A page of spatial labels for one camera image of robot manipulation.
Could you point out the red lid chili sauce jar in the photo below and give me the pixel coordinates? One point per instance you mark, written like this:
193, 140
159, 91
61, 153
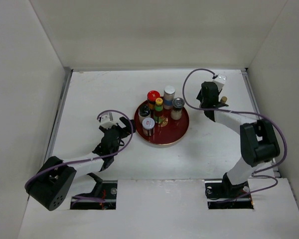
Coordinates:
151, 98

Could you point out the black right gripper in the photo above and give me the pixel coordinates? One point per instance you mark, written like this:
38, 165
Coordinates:
199, 96

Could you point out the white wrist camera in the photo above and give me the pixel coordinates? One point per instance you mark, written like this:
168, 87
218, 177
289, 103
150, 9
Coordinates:
106, 120
220, 81

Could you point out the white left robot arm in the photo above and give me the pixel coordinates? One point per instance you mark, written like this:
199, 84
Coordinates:
52, 182

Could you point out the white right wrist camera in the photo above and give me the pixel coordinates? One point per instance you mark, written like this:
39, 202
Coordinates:
220, 81

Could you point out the black lid seasoning bottle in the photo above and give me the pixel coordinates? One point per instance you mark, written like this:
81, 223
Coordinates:
144, 112

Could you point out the right robot arm base mount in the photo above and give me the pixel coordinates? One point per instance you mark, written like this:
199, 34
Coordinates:
224, 197

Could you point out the yellow label small oil bottle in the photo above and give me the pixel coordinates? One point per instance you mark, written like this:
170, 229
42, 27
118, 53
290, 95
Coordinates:
223, 99

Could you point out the aluminium table edge rail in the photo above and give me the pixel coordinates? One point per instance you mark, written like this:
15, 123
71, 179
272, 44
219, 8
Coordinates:
58, 115

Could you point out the left robot arm base mount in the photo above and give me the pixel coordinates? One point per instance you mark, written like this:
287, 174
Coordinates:
102, 197

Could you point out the red round tray gold rim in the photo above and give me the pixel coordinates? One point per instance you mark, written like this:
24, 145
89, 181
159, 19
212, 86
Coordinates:
166, 133

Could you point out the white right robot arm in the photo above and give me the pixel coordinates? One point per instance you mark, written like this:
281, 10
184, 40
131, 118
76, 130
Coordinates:
258, 143

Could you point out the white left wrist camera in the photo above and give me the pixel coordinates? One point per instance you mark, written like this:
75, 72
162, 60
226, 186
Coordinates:
106, 120

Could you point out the grey lid spice jar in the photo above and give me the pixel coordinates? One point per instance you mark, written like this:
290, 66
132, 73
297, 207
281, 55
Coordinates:
148, 126

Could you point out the silver lid blue label jar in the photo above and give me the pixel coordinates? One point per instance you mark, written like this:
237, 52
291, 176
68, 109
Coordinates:
169, 93

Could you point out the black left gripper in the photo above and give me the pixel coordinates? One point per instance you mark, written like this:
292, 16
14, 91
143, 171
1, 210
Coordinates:
126, 130

